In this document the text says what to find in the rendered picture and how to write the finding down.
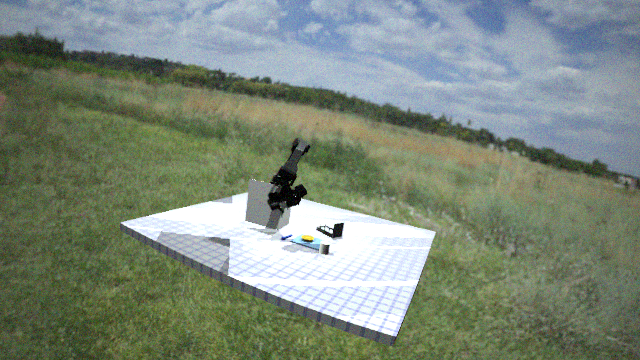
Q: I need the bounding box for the grey cylinder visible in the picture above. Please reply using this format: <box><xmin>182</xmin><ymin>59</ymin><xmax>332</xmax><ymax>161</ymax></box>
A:
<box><xmin>319</xmin><ymin>241</ymin><xmax>330</xmax><ymax>255</ymax></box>

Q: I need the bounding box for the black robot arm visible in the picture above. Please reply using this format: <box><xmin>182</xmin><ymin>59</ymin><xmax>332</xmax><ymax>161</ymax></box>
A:
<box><xmin>268</xmin><ymin>137</ymin><xmax>311</xmax><ymax>208</ymax></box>

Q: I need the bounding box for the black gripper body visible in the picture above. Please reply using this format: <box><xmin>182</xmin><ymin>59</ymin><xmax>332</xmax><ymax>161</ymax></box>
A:
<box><xmin>267</xmin><ymin>184</ymin><xmax>307</xmax><ymax>211</ymax></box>

